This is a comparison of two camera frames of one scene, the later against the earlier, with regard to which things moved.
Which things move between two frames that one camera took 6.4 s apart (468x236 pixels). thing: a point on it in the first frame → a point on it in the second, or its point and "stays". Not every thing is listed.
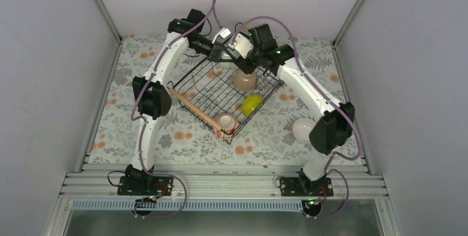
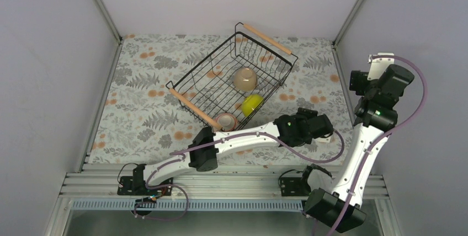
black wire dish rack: (224, 96) stays
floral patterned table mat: (227, 107) stays
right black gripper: (246, 68) → (356, 81)
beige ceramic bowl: (243, 81) stays
